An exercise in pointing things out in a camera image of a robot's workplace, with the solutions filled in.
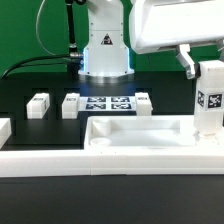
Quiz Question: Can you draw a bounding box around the white block at left edge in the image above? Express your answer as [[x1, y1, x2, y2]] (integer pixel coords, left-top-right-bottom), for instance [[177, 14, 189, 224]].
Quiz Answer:
[[0, 118, 12, 149]]

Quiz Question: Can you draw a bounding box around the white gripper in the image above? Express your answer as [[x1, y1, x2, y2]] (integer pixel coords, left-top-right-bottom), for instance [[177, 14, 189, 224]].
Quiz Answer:
[[129, 0, 224, 79]]

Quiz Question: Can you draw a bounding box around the white desk top panel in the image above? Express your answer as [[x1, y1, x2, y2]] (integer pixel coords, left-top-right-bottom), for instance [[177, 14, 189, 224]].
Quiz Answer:
[[84, 115, 224, 175]]

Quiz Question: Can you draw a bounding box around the fiducial marker sheet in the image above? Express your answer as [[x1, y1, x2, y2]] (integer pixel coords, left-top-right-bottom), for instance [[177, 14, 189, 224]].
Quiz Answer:
[[79, 96, 136, 111]]

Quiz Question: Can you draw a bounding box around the grey thin cable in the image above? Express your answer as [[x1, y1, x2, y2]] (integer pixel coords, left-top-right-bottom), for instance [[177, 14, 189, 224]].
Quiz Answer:
[[34, 0, 73, 58]]

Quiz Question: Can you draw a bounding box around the white L-shaped fixture wall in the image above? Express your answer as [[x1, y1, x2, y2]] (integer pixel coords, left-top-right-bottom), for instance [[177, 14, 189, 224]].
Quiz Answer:
[[0, 150, 91, 178]]

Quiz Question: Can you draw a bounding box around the black cable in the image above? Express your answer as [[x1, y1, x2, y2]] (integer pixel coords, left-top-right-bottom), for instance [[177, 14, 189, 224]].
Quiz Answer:
[[0, 53, 84, 81]]

